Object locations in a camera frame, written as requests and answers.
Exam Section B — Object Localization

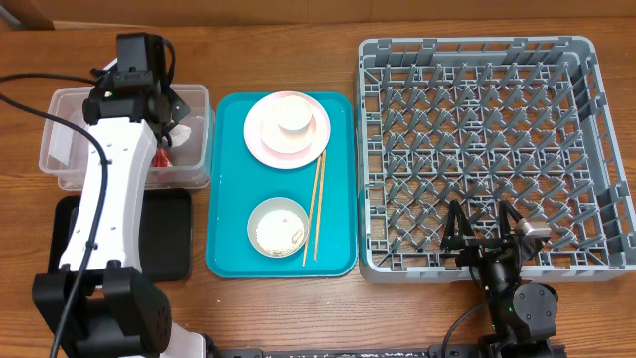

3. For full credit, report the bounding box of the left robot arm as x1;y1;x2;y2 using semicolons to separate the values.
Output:
32;33;214;357

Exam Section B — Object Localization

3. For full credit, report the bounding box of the grey dishwasher rack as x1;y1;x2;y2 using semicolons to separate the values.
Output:
356;36;635;283

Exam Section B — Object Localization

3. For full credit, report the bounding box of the wooden chopstick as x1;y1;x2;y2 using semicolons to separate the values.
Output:
313;149;327;261
302;154;323;267

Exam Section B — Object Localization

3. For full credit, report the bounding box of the right wooden chopstick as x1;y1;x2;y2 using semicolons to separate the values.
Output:
313;149;327;261

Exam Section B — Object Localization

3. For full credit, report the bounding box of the red snack wrapper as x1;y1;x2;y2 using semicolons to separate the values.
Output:
151;148;173;168

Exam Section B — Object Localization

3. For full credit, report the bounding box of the white cup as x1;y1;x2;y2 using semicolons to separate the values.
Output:
273;95;313;134

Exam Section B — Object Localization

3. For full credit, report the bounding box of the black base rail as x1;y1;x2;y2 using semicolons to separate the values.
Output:
219;344;488;358

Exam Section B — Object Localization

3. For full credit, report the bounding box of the large pink plate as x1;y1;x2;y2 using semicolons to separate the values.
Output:
243;91;331;169

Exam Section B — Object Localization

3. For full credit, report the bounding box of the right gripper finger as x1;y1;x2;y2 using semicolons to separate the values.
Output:
440;200;475;251
498;199;523;238

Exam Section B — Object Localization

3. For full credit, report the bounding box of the white napkin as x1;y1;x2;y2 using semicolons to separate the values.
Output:
166;124;192;147

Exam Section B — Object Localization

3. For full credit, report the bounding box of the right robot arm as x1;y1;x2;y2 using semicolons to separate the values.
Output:
440;200;566;357

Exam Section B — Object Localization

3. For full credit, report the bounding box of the black plastic tray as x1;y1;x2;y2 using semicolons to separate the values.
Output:
48;189;192;282

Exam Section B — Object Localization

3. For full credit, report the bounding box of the left wooden chopstick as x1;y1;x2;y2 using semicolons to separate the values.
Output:
302;154;323;267

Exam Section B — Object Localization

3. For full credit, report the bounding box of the clear plastic bin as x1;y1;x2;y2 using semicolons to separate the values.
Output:
38;83;216;192

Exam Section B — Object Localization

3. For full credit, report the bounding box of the grey bowl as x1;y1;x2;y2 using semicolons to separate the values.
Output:
247;197;309;258

